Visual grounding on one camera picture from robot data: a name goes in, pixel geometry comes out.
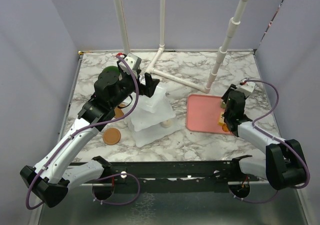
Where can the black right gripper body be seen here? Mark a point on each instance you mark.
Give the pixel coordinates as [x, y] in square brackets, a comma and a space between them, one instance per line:
[226, 95]

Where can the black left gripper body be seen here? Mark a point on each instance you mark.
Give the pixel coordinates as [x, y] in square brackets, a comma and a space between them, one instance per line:
[128, 86]

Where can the three tier white stand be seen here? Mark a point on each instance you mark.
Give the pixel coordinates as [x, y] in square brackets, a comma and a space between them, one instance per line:
[145, 121]

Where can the white round cake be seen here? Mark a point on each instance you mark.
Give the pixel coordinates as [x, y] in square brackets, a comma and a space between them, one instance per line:
[167, 123]

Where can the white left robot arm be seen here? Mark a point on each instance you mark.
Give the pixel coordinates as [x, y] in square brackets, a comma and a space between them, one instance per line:
[50, 179]

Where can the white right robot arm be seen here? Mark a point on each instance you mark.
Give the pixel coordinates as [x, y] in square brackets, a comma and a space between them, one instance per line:
[284, 165]

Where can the green swiss roll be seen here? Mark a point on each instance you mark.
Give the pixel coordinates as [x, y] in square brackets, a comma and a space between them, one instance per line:
[223, 104]

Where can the yellow sponge cake square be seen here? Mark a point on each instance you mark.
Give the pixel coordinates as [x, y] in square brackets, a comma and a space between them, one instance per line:
[221, 120]

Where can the orange chip cookie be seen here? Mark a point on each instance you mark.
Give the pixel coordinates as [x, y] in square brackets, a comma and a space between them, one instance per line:
[225, 128]

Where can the green interior mug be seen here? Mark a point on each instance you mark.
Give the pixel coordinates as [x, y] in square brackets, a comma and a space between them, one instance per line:
[111, 68]

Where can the wooden coaster far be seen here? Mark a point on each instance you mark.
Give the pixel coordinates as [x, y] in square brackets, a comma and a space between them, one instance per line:
[118, 111]

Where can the wooden coaster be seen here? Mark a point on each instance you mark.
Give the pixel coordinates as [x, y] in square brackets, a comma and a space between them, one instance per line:
[111, 136]
[118, 111]

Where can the pink serving tray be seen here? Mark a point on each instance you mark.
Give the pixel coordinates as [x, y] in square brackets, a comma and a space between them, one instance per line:
[203, 112]

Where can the middle white pvc pole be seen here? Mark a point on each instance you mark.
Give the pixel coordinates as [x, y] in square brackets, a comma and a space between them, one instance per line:
[150, 67]

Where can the wooden coaster near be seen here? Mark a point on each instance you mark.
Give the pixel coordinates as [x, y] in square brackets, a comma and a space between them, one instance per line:
[111, 136]

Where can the left white pvc pole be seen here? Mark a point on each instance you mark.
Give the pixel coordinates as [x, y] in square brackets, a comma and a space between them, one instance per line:
[122, 25]

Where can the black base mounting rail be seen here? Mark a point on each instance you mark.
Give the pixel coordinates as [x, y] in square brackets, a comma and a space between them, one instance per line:
[170, 176]

